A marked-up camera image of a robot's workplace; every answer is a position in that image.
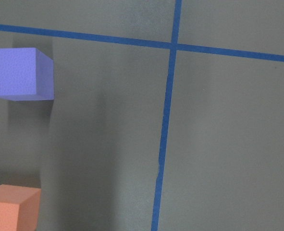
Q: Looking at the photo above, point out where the purple foam block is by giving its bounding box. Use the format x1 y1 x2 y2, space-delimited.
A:
0 48 54 101

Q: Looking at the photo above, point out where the orange foam block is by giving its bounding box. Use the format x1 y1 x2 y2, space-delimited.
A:
0 184 41 231

